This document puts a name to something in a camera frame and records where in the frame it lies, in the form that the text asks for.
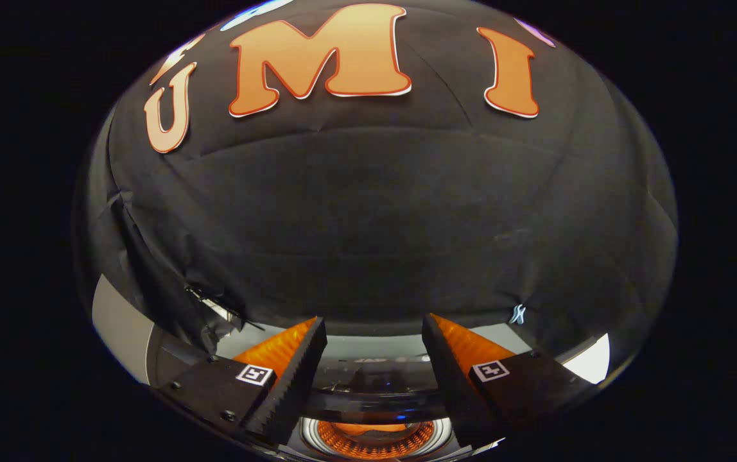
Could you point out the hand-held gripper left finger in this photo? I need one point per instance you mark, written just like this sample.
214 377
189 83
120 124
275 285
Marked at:
291 391

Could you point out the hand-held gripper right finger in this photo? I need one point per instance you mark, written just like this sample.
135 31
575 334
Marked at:
455 391

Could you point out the grey washing machine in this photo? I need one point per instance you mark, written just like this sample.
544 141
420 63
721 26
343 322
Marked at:
308 436

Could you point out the orange polo shirt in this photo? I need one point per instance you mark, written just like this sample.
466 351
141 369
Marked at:
375 443

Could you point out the white panel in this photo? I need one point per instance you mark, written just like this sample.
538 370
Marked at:
590 362

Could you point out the black backdrop cloth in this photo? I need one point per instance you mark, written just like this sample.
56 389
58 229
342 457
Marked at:
375 212

